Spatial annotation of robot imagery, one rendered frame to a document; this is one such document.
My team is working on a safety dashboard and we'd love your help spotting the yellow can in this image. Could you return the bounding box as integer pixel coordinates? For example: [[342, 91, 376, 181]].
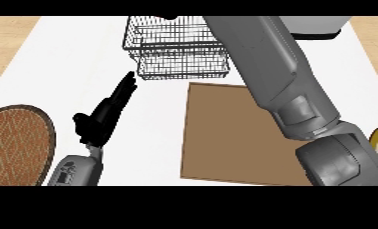
[[367, 131, 378, 151]]

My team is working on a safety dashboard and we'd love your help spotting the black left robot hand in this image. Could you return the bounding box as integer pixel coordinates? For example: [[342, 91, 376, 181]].
[[71, 70, 138, 149]]

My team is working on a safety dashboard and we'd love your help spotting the round wicker placemat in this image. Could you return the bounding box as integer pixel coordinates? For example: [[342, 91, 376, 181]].
[[0, 104, 57, 187]]

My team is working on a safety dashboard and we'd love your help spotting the brown flat tray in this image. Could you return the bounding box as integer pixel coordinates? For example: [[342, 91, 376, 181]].
[[178, 82, 314, 187]]

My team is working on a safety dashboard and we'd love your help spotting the pale grey appliance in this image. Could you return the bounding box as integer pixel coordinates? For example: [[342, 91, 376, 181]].
[[277, 16, 353, 41]]

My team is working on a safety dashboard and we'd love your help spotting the tiered wire basket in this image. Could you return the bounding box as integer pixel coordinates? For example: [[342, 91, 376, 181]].
[[121, 16, 231, 81]]

